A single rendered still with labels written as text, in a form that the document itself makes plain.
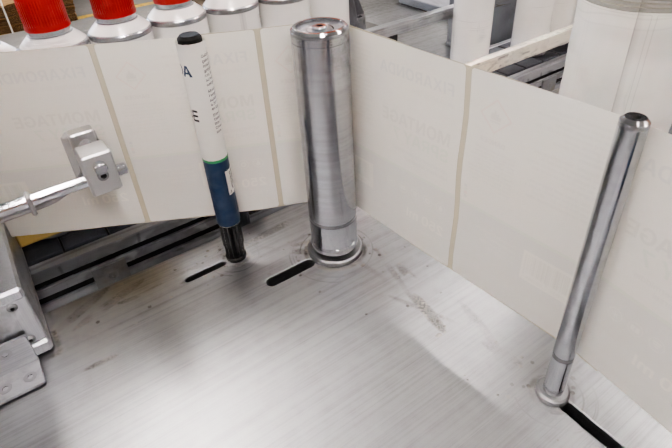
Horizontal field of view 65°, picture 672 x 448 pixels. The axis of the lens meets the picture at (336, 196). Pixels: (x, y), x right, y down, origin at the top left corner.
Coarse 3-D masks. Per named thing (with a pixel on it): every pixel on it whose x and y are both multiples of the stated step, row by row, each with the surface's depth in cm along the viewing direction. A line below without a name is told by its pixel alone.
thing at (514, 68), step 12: (492, 48) 80; (504, 48) 80; (552, 48) 79; (564, 48) 78; (528, 60) 75; (540, 60) 75; (492, 72) 73; (504, 72) 72; (516, 72) 73; (96, 228) 48; (108, 228) 48; (120, 228) 48; (48, 240) 47; (60, 240) 48; (72, 240) 47; (84, 240) 47; (24, 252) 46; (36, 252) 46; (48, 252) 46; (60, 252) 46
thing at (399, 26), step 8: (496, 0) 75; (504, 0) 76; (440, 8) 70; (448, 8) 70; (416, 16) 68; (424, 16) 68; (432, 16) 69; (440, 16) 70; (448, 16) 71; (384, 24) 66; (392, 24) 66; (400, 24) 67; (408, 24) 67; (416, 24) 68; (424, 24) 69; (376, 32) 65; (384, 32) 66; (392, 32) 66; (400, 32) 67
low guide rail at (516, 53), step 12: (540, 36) 73; (552, 36) 73; (564, 36) 75; (516, 48) 70; (528, 48) 71; (540, 48) 73; (480, 60) 67; (492, 60) 68; (504, 60) 69; (516, 60) 71
